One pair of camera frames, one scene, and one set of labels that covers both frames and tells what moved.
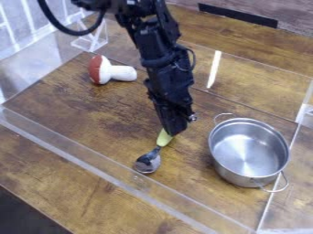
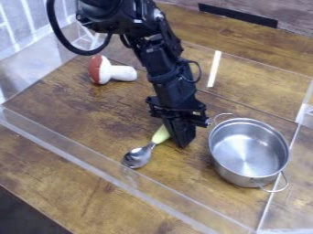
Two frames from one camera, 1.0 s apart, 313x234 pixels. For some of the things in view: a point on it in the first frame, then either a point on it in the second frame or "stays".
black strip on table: (242, 15) stays
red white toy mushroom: (104, 72) stays
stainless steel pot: (250, 153) stays
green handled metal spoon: (149, 163) -> (137, 157)
